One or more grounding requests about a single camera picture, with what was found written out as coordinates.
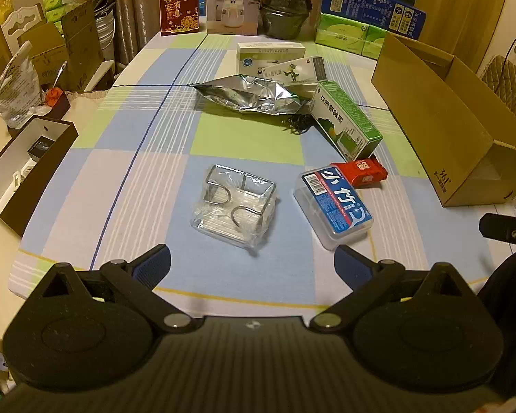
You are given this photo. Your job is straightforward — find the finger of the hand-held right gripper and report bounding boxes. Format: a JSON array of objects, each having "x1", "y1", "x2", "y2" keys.
[{"x1": 479, "y1": 212, "x2": 516, "y2": 242}]

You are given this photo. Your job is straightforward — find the white medicine box green stripe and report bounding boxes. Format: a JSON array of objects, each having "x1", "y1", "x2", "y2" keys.
[{"x1": 236, "y1": 42, "x2": 306, "y2": 77}]

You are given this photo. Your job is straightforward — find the black coiled cable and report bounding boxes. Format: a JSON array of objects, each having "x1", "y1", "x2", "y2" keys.
[{"x1": 284, "y1": 113, "x2": 312, "y2": 135}]

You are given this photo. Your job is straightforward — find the wrapped metal wire rack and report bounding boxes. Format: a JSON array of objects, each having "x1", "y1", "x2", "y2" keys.
[{"x1": 191, "y1": 163, "x2": 280, "y2": 256}]

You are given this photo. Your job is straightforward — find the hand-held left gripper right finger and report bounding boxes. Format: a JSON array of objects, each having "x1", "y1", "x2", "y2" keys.
[{"x1": 310, "y1": 245, "x2": 469, "y2": 334}]

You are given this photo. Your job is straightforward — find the clear floss pick box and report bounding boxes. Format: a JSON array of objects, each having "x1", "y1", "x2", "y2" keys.
[{"x1": 293, "y1": 164, "x2": 376, "y2": 251}]

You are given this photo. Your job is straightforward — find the white humidifier box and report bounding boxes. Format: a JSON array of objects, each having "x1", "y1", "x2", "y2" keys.
[{"x1": 206, "y1": 0, "x2": 264, "y2": 35}]

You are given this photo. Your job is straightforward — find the silver green foil bag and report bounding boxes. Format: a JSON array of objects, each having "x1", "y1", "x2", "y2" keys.
[{"x1": 192, "y1": 75, "x2": 312, "y2": 115}]

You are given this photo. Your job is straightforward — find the open dark brown gift box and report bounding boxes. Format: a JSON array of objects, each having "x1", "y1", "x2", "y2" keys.
[{"x1": 0, "y1": 116, "x2": 79, "y2": 237}]

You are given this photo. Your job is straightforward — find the checkered cloth covered desktop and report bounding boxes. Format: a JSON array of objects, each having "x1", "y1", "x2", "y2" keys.
[{"x1": 9, "y1": 30, "x2": 512, "y2": 319}]

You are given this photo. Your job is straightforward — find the stacked dark flowerpots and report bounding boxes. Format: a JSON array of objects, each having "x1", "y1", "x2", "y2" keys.
[{"x1": 260, "y1": 0, "x2": 321, "y2": 40}]

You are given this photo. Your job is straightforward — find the red gold gift box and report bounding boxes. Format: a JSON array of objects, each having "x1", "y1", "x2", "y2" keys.
[{"x1": 159, "y1": 0, "x2": 201, "y2": 36}]

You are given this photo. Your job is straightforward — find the red snack packet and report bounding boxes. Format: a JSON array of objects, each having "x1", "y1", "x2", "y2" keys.
[{"x1": 330, "y1": 158, "x2": 389, "y2": 189}]

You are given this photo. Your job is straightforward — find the white green ointment box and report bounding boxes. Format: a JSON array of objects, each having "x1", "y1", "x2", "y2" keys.
[{"x1": 258, "y1": 56, "x2": 327, "y2": 87}]

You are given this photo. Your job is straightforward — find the large brown cardboard box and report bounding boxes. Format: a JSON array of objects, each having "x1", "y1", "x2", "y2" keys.
[{"x1": 62, "y1": 1, "x2": 101, "y2": 92}]

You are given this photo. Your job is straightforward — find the blue milk carton box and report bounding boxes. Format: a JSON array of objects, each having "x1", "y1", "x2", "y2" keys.
[{"x1": 320, "y1": 0, "x2": 427, "y2": 39}]

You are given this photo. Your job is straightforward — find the white chair back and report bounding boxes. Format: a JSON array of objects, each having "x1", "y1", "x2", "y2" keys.
[{"x1": 0, "y1": 3, "x2": 46, "y2": 65}]

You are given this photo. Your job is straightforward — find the white plastic bag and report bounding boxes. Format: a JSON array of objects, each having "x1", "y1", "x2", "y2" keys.
[{"x1": 0, "y1": 41, "x2": 41, "y2": 127}]

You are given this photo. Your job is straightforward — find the small black device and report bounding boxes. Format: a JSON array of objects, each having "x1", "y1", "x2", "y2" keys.
[{"x1": 28, "y1": 137, "x2": 54, "y2": 160}]

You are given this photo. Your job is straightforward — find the small brown cardboard box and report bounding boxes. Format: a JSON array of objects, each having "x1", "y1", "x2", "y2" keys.
[{"x1": 19, "y1": 23, "x2": 67, "y2": 82}]

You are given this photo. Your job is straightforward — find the quilted beige cover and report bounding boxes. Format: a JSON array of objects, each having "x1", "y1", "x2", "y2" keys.
[{"x1": 479, "y1": 54, "x2": 516, "y2": 113}]

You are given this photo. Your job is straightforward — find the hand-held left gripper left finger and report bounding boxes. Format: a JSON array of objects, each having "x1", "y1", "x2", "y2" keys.
[{"x1": 39, "y1": 243, "x2": 198, "y2": 333}]

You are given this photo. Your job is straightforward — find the green tissue multipack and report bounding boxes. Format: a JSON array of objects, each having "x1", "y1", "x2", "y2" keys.
[
  {"x1": 315, "y1": 13, "x2": 392, "y2": 59},
  {"x1": 42, "y1": 0, "x2": 76, "y2": 24}
]

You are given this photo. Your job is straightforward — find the stack of metal bowls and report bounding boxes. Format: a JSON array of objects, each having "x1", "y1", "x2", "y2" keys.
[{"x1": 94, "y1": 0, "x2": 115, "y2": 61}]

